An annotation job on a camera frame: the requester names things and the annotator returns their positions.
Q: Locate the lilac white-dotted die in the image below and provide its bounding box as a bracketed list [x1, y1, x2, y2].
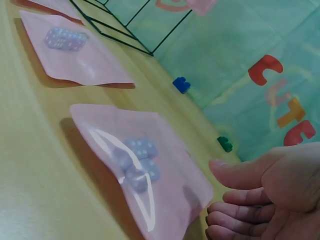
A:
[44, 26, 66, 50]
[124, 136, 159, 160]
[124, 168, 151, 195]
[62, 30, 88, 52]
[112, 148, 136, 174]
[139, 158, 161, 183]

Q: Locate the pink zip bag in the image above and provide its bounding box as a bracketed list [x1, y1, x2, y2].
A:
[19, 9, 136, 90]
[69, 103, 215, 240]
[14, 0, 86, 27]

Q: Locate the person's right hand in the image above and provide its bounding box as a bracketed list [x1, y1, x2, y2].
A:
[205, 141, 320, 240]

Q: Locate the dark green wire rack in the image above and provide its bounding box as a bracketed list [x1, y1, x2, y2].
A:
[68, 0, 194, 57]

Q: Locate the green clip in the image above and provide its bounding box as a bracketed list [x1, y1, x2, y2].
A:
[216, 136, 234, 153]

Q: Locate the blue clip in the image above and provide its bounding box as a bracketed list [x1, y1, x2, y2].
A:
[172, 76, 191, 95]

